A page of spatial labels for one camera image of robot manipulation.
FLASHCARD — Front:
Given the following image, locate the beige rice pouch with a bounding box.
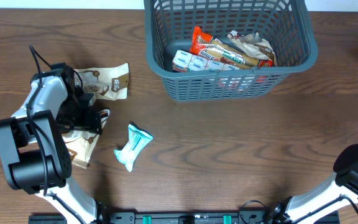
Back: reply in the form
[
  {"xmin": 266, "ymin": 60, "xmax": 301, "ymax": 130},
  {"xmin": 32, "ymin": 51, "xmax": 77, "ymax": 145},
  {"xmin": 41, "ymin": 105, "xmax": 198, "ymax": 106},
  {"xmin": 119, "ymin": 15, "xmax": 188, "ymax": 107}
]
[{"xmin": 61, "ymin": 108, "xmax": 111, "ymax": 169}]

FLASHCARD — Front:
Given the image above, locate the beige grain pouch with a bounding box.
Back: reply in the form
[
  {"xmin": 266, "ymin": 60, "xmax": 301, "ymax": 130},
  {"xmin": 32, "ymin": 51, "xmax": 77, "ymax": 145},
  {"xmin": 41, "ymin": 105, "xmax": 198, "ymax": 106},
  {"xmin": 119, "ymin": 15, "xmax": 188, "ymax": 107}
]
[
  {"xmin": 75, "ymin": 63, "xmax": 129, "ymax": 101},
  {"xmin": 227, "ymin": 30, "xmax": 277, "ymax": 66}
]

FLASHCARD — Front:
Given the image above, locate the teal white snack packet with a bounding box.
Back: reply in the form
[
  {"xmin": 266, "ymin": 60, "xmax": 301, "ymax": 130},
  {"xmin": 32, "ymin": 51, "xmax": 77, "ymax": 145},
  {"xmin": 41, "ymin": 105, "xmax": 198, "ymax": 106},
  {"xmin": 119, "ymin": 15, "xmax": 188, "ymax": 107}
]
[{"xmin": 114, "ymin": 124, "xmax": 154, "ymax": 172}]

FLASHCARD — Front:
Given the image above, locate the multicolour tissue pack box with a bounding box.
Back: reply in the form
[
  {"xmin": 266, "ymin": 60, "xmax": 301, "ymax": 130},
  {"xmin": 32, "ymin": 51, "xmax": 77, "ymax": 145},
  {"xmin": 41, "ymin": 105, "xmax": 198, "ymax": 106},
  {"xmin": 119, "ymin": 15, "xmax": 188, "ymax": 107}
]
[{"xmin": 172, "ymin": 49, "xmax": 254, "ymax": 91}]

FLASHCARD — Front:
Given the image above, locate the dark grey plastic basket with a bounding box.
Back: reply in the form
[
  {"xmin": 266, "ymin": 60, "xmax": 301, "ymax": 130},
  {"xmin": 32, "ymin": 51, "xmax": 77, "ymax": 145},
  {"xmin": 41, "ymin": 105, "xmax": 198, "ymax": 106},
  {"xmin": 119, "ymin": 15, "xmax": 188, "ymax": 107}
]
[{"xmin": 144, "ymin": 0, "xmax": 318, "ymax": 101}]

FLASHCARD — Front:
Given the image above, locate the red orange pasta packet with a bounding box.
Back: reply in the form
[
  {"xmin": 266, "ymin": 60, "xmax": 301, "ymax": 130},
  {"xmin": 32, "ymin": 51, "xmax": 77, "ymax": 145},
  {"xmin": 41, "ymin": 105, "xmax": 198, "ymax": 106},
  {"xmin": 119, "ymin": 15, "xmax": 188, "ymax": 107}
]
[{"xmin": 190, "ymin": 26, "xmax": 274, "ymax": 69}]

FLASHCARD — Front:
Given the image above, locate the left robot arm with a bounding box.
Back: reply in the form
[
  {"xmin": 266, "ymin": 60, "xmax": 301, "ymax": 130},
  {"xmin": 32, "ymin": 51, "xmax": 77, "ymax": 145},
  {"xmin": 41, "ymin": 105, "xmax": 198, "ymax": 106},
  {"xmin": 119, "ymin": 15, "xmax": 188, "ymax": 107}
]
[{"xmin": 0, "ymin": 63, "xmax": 110, "ymax": 223}]

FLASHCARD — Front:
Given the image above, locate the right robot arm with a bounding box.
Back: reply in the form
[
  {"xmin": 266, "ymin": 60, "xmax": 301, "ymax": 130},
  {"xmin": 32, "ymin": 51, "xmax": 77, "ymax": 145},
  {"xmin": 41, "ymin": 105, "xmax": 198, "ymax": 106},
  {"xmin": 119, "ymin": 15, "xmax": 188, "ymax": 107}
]
[{"xmin": 264, "ymin": 144, "xmax": 358, "ymax": 224}]

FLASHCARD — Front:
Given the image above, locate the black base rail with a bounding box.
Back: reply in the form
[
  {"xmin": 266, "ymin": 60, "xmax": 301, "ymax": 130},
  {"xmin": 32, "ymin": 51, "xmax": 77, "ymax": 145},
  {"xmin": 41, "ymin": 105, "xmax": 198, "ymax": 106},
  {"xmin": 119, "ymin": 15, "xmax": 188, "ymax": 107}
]
[{"xmin": 28, "ymin": 210, "xmax": 340, "ymax": 224}]

